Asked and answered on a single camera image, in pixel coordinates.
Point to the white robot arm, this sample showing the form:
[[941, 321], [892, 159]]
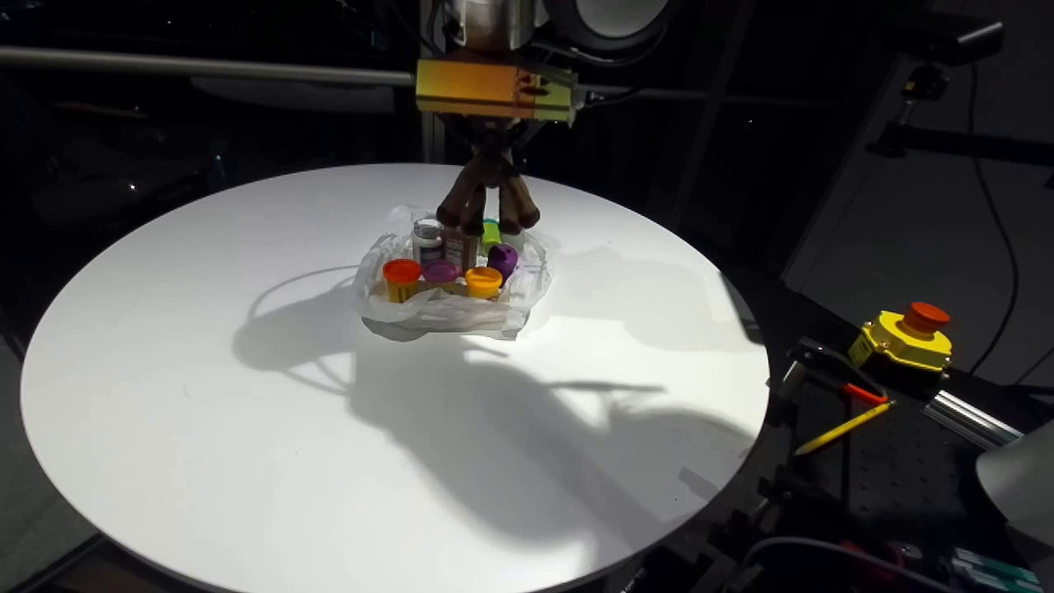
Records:
[[549, 20]]

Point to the purple dough tub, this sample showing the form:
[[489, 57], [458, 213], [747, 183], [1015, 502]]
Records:
[[505, 259]]

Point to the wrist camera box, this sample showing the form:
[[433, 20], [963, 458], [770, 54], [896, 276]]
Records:
[[496, 91]]

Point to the horizontal metal railing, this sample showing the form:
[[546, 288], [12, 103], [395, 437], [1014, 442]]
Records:
[[165, 68]]

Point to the grey metal post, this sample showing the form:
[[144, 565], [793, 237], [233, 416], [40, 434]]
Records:
[[433, 137]]

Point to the silver cap jar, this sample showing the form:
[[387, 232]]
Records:
[[430, 237]]

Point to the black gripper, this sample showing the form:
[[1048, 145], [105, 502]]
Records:
[[499, 134]]

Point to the yellow emergency stop red button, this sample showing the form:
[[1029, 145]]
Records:
[[907, 333]]

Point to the yellow pencil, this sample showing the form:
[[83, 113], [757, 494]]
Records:
[[846, 430]]

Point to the brown plush moose toy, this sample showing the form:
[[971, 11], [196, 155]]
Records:
[[463, 202]]

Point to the dough tub yellow lid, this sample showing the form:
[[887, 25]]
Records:
[[485, 281]]

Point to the silver metal cylinder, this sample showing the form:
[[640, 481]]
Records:
[[974, 416]]

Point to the dough tub red-orange lid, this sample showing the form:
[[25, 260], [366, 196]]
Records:
[[401, 277]]

